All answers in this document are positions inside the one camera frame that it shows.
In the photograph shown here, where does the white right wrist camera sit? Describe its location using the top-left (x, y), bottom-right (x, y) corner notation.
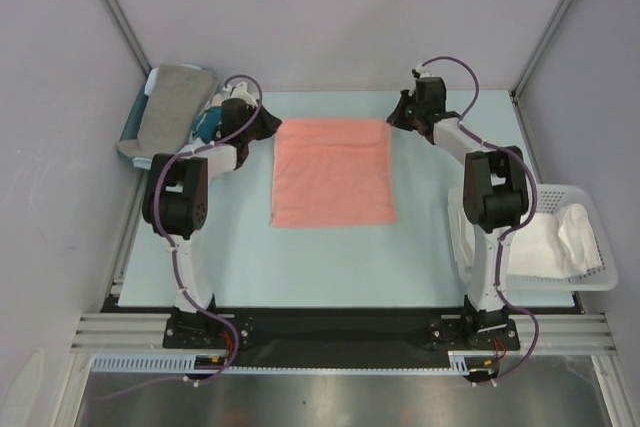
top-left (411, 64), bottom-right (435, 79)

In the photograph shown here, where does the grey towel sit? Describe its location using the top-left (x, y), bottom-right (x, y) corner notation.
top-left (116, 64), bottom-right (217, 159)

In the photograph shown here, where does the aluminium frame rail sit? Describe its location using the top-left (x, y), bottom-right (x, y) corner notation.
top-left (71, 310), bottom-right (616, 355)

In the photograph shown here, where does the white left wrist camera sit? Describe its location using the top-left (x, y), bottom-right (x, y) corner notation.
top-left (222, 81), bottom-right (258, 107)

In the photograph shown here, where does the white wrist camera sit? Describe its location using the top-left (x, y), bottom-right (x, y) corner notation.
top-left (222, 81), bottom-right (258, 107)
top-left (411, 64), bottom-right (435, 79)

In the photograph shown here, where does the white slotted cable duct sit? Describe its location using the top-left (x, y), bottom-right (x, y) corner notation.
top-left (91, 351), bottom-right (500, 376)

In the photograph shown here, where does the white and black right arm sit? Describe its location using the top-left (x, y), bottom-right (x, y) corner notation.
top-left (387, 76), bottom-right (536, 349)

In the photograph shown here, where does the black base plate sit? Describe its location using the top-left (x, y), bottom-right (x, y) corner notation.
top-left (83, 301), bottom-right (583, 370)

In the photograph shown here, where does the teal and beige towel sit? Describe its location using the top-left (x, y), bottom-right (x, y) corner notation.
top-left (190, 94), bottom-right (225, 143)

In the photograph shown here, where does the white perforated plastic basket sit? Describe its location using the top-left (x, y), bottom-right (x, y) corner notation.
top-left (448, 184), bottom-right (618, 297)

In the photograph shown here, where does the teal plastic tray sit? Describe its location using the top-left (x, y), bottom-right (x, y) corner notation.
top-left (115, 69), bottom-right (159, 170)

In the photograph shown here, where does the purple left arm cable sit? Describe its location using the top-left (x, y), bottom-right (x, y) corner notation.
top-left (97, 74), bottom-right (264, 401)

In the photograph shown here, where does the white towel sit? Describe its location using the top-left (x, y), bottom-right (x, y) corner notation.
top-left (448, 201), bottom-right (603, 283)

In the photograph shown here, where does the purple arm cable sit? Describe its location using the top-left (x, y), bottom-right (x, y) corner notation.
top-left (419, 55), bottom-right (541, 388)
top-left (97, 74), bottom-right (264, 401)

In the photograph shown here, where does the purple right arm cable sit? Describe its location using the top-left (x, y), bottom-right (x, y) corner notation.
top-left (419, 55), bottom-right (541, 388)

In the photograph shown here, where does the pink towel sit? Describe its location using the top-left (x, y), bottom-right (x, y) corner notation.
top-left (272, 118), bottom-right (397, 229)

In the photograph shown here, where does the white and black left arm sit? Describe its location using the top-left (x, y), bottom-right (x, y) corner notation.
top-left (142, 96), bottom-right (282, 348)

